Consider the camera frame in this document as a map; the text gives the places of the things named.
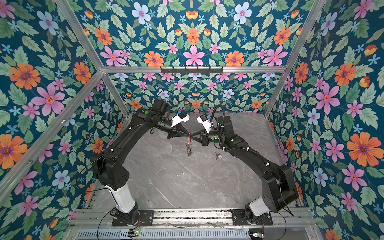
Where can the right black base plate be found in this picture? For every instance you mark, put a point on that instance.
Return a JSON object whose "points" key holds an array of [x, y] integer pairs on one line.
{"points": [[242, 217]]}

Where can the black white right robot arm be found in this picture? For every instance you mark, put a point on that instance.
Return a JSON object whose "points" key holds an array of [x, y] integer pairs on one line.
{"points": [[278, 185]]}

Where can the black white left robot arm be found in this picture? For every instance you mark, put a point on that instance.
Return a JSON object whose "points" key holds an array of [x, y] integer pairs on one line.
{"points": [[108, 165]]}

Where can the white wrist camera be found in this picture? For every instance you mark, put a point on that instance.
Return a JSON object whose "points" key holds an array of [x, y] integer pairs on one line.
{"points": [[205, 121], [181, 117]]}

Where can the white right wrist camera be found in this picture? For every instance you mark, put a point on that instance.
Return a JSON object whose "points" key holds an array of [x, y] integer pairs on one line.
{"points": [[205, 121]]}

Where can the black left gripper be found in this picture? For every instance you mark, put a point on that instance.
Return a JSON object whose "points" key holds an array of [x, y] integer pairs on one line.
{"points": [[178, 130]]}

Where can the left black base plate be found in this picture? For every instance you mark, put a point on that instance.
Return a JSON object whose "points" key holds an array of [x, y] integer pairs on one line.
{"points": [[141, 218]]}

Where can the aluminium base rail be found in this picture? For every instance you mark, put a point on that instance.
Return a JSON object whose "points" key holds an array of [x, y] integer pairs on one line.
{"points": [[194, 218]]}

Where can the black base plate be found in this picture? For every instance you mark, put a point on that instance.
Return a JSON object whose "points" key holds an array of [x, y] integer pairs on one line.
{"points": [[242, 217], [141, 218]]}

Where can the white perforated cable duct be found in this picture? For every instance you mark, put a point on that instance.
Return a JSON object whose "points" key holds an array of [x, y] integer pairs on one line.
{"points": [[164, 234]]}

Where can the red keyring with metal rings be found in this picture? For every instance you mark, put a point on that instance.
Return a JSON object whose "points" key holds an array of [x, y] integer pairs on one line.
{"points": [[189, 146]]}

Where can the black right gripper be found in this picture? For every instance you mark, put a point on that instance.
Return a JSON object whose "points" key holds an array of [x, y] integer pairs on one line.
{"points": [[204, 138]]}

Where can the black hook rack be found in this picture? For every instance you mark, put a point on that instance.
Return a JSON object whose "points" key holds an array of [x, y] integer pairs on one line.
{"points": [[191, 70]]}

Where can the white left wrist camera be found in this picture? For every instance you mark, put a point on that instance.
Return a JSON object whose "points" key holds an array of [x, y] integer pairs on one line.
{"points": [[181, 117]]}

